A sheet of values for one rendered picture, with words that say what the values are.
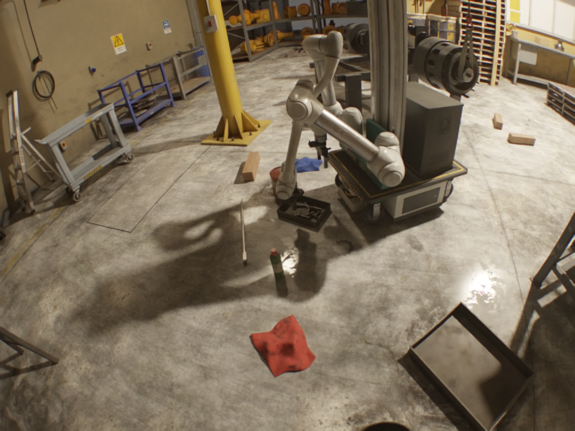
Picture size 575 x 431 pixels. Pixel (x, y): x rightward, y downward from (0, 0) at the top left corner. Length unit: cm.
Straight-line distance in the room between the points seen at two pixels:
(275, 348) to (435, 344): 86
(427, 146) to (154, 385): 221
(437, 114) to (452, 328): 128
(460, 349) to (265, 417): 106
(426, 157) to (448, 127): 26
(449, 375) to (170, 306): 169
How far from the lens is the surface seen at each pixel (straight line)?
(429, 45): 318
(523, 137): 403
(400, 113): 187
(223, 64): 344
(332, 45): 193
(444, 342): 167
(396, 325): 165
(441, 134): 203
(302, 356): 154
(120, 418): 184
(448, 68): 292
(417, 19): 610
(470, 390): 164
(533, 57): 778
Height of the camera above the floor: 145
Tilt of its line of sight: 41 degrees down
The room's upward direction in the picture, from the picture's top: 10 degrees counter-clockwise
